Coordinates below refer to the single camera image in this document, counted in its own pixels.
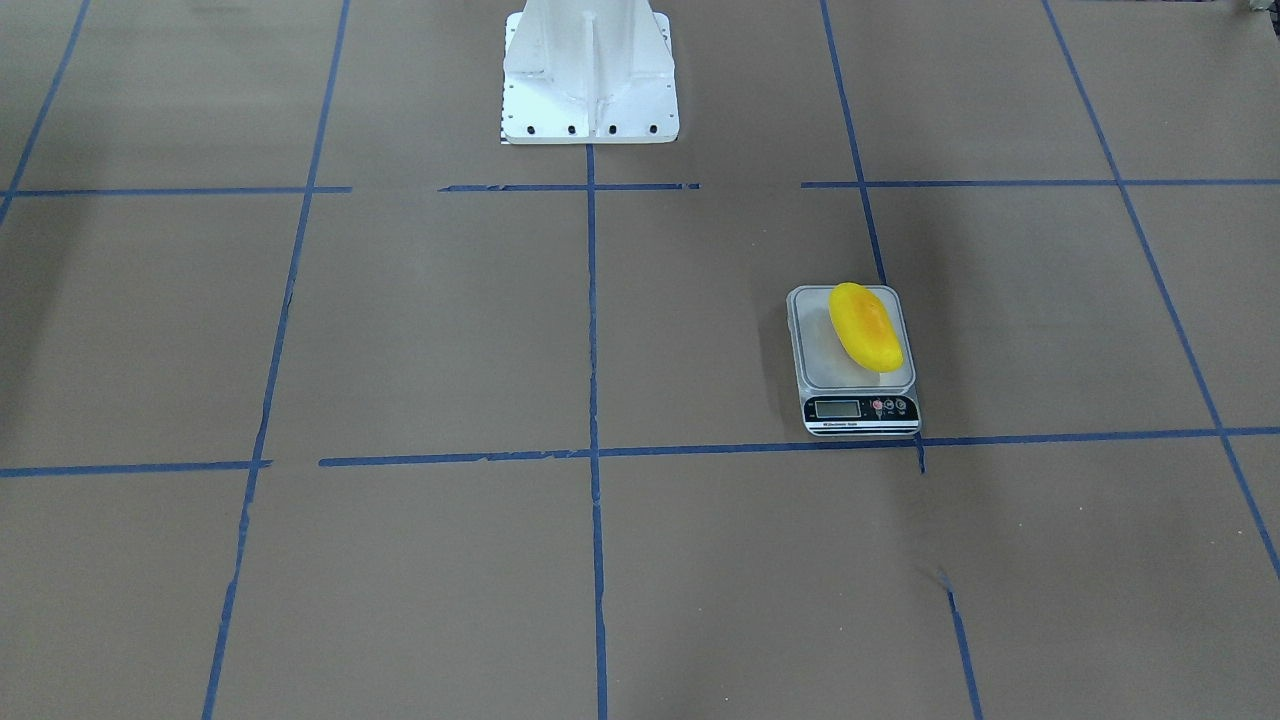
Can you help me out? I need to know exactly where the yellow mango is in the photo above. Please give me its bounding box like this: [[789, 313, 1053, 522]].
[[827, 283, 905, 374]]

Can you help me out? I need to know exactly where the digital kitchen scale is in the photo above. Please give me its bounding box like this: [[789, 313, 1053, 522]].
[[786, 284, 922, 437]]

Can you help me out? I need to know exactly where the white column pedestal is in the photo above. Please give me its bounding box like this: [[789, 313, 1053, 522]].
[[500, 1, 681, 145]]

